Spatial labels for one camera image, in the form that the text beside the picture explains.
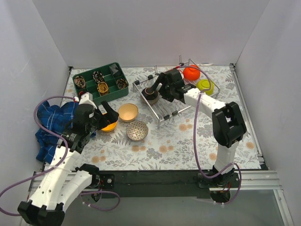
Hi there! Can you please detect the yellow bowl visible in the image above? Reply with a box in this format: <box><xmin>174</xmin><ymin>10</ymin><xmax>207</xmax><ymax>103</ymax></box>
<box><xmin>99</xmin><ymin>113</ymin><xmax>119</xmax><ymax>132</ymax></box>

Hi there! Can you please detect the beige ceramic bowl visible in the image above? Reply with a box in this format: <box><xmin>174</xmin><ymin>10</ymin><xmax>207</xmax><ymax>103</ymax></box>
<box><xmin>118</xmin><ymin>103</ymin><xmax>139</xmax><ymax>122</ymax></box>

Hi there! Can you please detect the black patterned bowl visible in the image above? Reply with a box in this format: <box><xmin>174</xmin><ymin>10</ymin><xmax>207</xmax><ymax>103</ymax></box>
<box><xmin>140</xmin><ymin>87</ymin><xmax>159</xmax><ymax>105</ymax></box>

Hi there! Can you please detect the brown patterned white bowl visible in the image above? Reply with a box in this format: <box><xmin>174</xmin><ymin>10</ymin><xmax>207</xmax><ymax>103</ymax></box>
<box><xmin>126</xmin><ymin>121</ymin><xmax>149</xmax><ymax>141</ymax></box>

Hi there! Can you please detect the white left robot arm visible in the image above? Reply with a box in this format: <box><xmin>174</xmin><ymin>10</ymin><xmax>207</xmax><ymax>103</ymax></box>
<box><xmin>17</xmin><ymin>100</ymin><xmax>119</xmax><ymax>226</ymax></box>

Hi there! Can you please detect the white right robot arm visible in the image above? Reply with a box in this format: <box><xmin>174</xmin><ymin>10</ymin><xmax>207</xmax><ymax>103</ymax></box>
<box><xmin>143</xmin><ymin>68</ymin><xmax>247</xmax><ymax>187</ymax></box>

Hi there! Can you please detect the orange bowl right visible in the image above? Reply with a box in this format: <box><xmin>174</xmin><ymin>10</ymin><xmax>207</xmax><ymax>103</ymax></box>
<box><xmin>183</xmin><ymin>65</ymin><xmax>201</xmax><ymax>81</ymax></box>

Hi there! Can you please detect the yellow rolled tie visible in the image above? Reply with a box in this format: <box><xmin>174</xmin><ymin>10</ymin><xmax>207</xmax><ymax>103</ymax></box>
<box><xmin>97</xmin><ymin>82</ymin><xmax>109</xmax><ymax>96</ymax></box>

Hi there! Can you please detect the lime green bowl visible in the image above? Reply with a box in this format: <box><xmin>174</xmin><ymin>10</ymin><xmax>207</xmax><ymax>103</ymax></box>
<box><xmin>196</xmin><ymin>79</ymin><xmax>214</xmax><ymax>96</ymax></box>

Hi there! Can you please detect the dark gold rolled tie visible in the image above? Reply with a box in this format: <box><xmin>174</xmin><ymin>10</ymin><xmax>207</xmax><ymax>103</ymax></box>
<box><xmin>116</xmin><ymin>78</ymin><xmax>128</xmax><ymax>89</ymax></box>

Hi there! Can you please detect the green compartment tray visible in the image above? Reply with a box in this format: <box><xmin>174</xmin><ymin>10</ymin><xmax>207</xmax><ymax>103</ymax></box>
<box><xmin>72</xmin><ymin>62</ymin><xmax>129</xmax><ymax>105</ymax></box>

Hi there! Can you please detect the blue plaid cloth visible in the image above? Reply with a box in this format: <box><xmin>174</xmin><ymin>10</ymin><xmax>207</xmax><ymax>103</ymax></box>
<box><xmin>35</xmin><ymin>101</ymin><xmax>79</xmax><ymax>163</ymax></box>

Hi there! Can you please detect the brown rolled tie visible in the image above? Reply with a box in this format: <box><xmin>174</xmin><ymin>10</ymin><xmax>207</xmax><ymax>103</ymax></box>
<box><xmin>73</xmin><ymin>76</ymin><xmax>86</xmax><ymax>89</ymax></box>

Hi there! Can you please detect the floral dark rolled tie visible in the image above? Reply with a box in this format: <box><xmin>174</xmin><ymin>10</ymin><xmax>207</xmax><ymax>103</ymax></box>
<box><xmin>92</xmin><ymin>71</ymin><xmax>104</xmax><ymax>83</ymax></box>

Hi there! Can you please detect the floral table mat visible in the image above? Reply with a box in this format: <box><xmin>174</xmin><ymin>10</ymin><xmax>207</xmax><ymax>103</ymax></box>
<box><xmin>72</xmin><ymin>65</ymin><xmax>261</xmax><ymax>171</ymax></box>

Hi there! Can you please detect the grey folded item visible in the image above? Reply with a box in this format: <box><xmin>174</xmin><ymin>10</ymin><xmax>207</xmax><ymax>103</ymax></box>
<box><xmin>110</xmin><ymin>63</ymin><xmax>122</xmax><ymax>78</ymax></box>

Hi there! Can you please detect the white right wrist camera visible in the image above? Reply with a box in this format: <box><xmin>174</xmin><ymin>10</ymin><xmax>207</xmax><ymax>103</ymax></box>
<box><xmin>168</xmin><ymin>68</ymin><xmax>184</xmax><ymax>81</ymax></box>

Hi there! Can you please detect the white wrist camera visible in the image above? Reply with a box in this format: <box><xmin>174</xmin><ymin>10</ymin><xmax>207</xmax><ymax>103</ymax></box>
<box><xmin>168</xmin><ymin>68</ymin><xmax>184</xmax><ymax>81</ymax></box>
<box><xmin>79</xmin><ymin>92</ymin><xmax>97</xmax><ymax>109</ymax></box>

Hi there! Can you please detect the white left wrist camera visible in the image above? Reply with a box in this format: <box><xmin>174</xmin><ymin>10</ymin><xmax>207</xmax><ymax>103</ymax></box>
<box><xmin>79</xmin><ymin>92</ymin><xmax>97</xmax><ymax>109</ymax></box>

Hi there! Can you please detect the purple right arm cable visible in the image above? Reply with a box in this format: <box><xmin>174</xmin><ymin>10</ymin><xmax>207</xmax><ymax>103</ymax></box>
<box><xmin>174</xmin><ymin>65</ymin><xmax>241</xmax><ymax>206</ymax></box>

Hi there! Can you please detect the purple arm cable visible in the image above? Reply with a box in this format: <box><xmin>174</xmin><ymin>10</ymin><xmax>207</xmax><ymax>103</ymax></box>
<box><xmin>0</xmin><ymin>95</ymin><xmax>121</xmax><ymax>216</ymax></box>
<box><xmin>174</xmin><ymin>65</ymin><xmax>241</xmax><ymax>206</ymax></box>

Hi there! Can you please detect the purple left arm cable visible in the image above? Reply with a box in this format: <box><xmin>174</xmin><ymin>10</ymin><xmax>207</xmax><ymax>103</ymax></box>
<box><xmin>0</xmin><ymin>95</ymin><xmax>121</xmax><ymax>216</ymax></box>

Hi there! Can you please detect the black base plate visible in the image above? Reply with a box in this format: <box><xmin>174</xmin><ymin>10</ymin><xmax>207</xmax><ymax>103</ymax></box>
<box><xmin>94</xmin><ymin>169</ymin><xmax>241</xmax><ymax>199</ymax></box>

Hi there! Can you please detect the aluminium frame rail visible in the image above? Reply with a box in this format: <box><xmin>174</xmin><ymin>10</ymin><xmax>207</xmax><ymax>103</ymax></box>
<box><xmin>29</xmin><ymin>170</ymin><xmax>283</xmax><ymax>193</ymax></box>

